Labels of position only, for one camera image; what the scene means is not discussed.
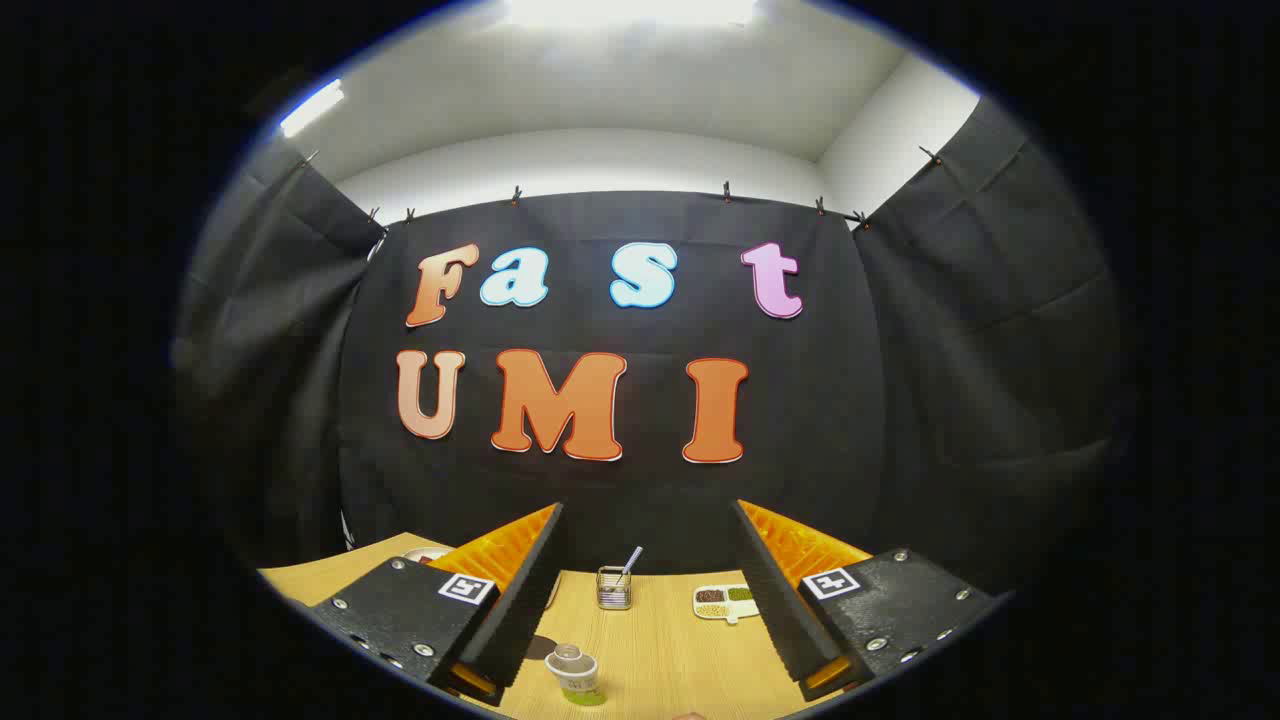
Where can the dark brown round coaster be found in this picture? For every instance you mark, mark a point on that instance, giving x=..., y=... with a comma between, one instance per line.
x=541, y=647

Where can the wide ceiling light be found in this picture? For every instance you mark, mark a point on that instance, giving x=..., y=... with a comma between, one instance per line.
x=630, y=10

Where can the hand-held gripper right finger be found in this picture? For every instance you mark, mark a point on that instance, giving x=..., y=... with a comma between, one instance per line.
x=775, y=610

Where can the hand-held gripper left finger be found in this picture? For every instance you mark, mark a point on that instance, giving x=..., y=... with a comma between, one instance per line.
x=525, y=610

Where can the small white dish red snacks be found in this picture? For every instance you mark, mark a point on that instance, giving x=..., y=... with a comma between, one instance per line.
x=425, y=554

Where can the narrow ceiling light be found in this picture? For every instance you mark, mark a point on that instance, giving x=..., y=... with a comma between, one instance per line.
x=312, y=107

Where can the wooden table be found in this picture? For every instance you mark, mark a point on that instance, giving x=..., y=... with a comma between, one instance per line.
x=670, y=650

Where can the white divided dish with seeds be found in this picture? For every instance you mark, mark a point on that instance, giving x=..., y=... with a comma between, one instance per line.
x=722, y=603

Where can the clear juice bottle white label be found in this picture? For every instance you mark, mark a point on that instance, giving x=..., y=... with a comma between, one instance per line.
x=575, y=677

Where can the black backdrop cloth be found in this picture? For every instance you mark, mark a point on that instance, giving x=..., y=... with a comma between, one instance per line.
x=850, y=400

